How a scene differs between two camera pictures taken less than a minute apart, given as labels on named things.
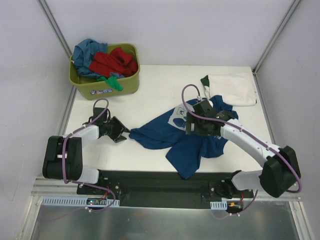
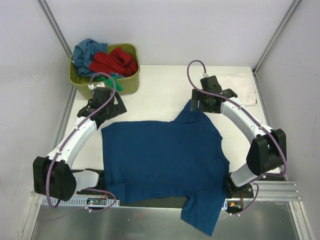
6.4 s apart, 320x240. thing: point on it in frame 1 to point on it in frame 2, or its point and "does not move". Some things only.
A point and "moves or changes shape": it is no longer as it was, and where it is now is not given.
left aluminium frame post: [56, 26] does not move
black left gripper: [114, 131] to [116, 105]
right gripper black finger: [189, 121] to [195, 96]
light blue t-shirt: [83, 54] does not move
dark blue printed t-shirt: [168, 130] moves or changes shape
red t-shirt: [118, 61] does not move
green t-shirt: [112, 81] does not move
